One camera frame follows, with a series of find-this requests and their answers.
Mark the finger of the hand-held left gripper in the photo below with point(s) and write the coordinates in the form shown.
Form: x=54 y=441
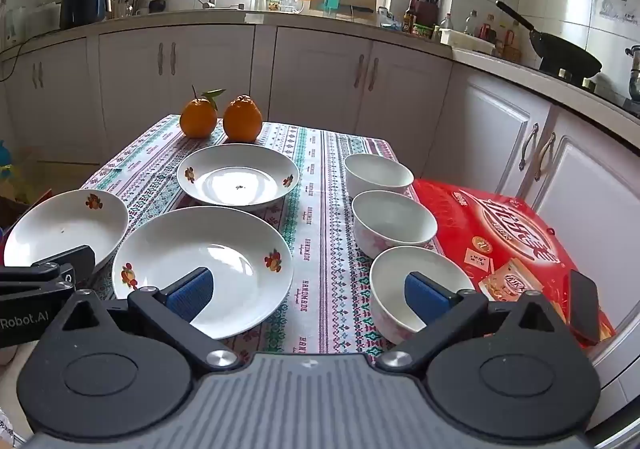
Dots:
x=70 y=261

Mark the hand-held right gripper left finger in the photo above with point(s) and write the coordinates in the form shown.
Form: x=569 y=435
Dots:
x=192 y=291

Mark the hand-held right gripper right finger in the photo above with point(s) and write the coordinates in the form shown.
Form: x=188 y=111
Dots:
x=425 y=299

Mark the white bowl with pink flowers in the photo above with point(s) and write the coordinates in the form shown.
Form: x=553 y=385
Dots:
x=377 y=174
x=392 y=224
x=395 y=279

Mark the patterned striped tablecloth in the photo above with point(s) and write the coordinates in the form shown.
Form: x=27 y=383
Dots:
x=325 y=229

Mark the blue plastic bottle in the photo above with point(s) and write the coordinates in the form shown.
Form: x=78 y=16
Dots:
x=4 y=154

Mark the black smartphone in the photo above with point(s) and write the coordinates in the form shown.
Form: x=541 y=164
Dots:
x=584 y=304

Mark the orange with green leaf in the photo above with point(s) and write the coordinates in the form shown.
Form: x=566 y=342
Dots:
x=197 y=119

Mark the orange fruit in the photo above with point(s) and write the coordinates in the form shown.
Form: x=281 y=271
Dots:
x=242 y=121

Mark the white countertop appliance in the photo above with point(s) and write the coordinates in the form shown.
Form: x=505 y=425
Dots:
x=42 y=19

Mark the white plastic tray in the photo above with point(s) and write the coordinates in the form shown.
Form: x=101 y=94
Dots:
x=465 y=41

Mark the yellow oil bottle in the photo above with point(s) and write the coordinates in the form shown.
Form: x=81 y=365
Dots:
x=511 y=44

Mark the red condiment bottle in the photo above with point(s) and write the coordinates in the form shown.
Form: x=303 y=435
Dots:
x=487 y=30

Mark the black gas stove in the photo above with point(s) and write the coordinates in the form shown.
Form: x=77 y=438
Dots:
x=617 y=101

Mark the clear condiment bottle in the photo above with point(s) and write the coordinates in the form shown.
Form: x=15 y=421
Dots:
x=471 y=25

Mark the black wok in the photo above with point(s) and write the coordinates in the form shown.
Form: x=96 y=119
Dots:
x=565 y=56

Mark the dark sauce bottle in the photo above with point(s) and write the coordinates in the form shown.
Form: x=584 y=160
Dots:
x=409 y=19

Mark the blue plastic bag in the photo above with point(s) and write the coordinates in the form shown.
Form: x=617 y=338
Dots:
x=389 y=19

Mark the knife block with knives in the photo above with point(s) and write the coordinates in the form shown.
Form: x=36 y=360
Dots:
x=427 y=14

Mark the printed glass jar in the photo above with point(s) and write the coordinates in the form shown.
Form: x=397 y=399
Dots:
x=273 y=2

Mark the steel cooking pot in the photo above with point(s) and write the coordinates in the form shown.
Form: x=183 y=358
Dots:
x=634 y=79

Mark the clear glass mug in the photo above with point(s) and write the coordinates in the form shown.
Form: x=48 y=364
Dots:
x=291 y=4

